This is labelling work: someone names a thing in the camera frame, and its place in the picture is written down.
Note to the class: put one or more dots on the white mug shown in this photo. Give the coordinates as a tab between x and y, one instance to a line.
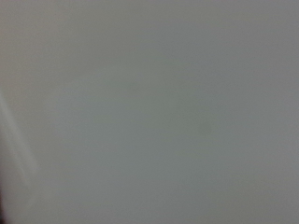
149	112

